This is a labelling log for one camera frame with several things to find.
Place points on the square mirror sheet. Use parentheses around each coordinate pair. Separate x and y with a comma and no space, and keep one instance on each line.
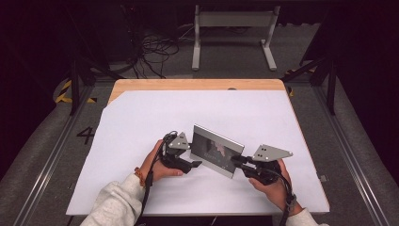
(216,150)

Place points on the white metal stand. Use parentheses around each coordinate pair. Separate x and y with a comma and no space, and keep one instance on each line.
(233,19)

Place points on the black metal stand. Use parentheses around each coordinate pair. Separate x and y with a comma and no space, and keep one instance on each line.
(74,84)
(331,88)

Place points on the person's left hand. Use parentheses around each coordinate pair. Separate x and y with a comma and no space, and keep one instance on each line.
(156,166)

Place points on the white table mat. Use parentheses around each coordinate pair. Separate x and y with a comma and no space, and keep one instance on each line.
(204,106)

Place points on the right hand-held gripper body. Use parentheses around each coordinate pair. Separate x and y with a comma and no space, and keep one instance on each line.
(269,153)

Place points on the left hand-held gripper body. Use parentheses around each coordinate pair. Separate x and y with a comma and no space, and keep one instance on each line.
(177,144)

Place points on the aluminium floor rail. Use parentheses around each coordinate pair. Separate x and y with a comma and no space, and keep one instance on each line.
(53,157)
(348,157)

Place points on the small grey metal bracket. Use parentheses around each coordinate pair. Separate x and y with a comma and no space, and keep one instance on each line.
(322,178)
(71,185)

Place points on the yellow black floor tape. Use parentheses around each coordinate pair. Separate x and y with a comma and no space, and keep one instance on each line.
(64,91)

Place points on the person's right hand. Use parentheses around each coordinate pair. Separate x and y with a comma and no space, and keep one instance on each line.
(276,193)

